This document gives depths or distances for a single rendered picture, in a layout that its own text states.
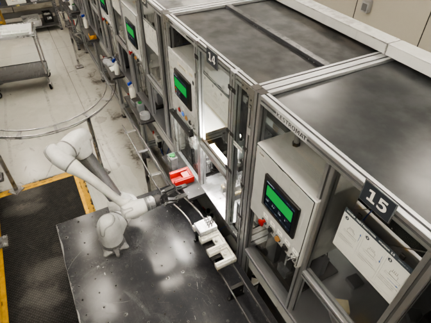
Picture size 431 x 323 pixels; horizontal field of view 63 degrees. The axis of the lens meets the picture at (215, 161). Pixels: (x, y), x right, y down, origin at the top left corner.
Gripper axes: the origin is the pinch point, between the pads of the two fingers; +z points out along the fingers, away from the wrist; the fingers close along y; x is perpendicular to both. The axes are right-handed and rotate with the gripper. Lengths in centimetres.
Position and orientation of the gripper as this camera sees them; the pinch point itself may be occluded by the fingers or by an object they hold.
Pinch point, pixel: (183, 191)
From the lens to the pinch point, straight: 234.1
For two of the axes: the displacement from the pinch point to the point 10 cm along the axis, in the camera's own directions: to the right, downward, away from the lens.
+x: -4.7, -5.9, 6.6
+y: 0.1, -7.5, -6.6
